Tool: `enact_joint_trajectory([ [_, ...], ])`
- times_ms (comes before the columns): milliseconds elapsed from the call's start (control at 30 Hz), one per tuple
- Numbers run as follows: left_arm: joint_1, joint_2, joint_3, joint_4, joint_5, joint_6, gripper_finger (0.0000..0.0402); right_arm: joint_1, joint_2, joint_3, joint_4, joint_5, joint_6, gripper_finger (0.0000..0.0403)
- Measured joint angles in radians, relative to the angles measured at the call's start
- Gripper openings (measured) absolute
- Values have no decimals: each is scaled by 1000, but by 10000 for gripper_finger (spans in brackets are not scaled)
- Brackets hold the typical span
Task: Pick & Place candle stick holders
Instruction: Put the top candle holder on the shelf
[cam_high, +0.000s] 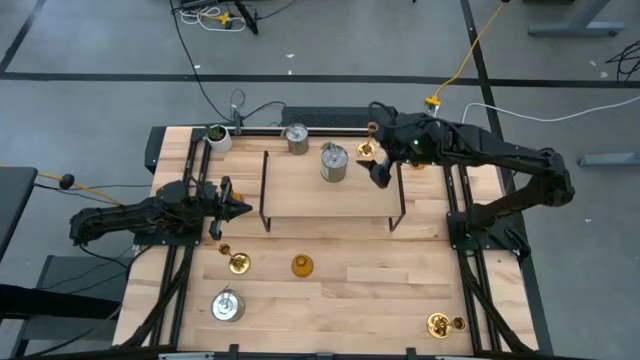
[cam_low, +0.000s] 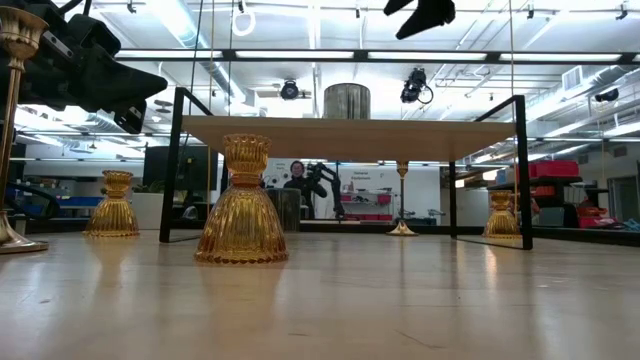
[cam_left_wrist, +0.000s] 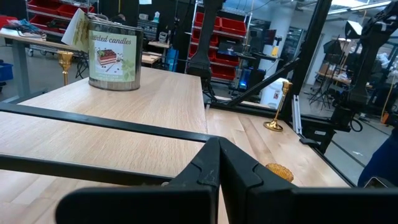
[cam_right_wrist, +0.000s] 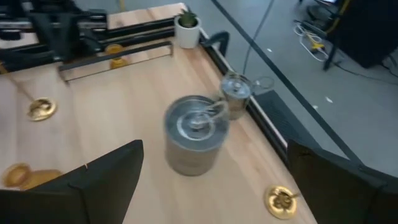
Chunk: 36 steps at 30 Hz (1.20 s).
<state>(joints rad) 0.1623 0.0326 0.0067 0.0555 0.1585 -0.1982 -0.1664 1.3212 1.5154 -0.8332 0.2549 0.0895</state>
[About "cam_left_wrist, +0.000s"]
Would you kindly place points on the white plastic container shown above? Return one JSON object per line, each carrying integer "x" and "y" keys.
{"x": 273, "y": 93}

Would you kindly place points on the desk with grey legs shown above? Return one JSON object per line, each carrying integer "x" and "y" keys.
{"x": 20, "y": 68}

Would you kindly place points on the amber ribbed glass candle holder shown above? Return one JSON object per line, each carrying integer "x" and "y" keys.
{"x": 281, "y": 171}

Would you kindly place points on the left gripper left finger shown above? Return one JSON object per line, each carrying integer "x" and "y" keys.
{"x": 186, "y": 202}

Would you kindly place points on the red storage bin rack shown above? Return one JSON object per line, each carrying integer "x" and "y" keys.
{"x": 46, "y": 6}
{"x": 233, "y": 26}

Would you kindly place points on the black background robot arm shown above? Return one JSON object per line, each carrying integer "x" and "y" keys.
{"x": 367, "y": 62}

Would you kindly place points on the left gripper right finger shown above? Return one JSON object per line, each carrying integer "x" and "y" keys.
{"x": 280, "y": 205}

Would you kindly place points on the tall brass candlestick holder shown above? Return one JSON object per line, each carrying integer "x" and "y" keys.
{"x": 65, "y": 59}
{"x": 273, "y": 125}

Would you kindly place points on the metal scented candle tin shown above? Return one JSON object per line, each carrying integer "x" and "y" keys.
{"x": 115, "y": 62}

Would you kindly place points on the blue plastic bin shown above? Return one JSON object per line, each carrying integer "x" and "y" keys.
{"x": 5, "y": 72}

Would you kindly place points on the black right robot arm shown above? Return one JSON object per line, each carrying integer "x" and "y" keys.
{"x": 203, "y": 37}

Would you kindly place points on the person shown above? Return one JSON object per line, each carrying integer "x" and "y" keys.
{"x": 382, "y": 161}

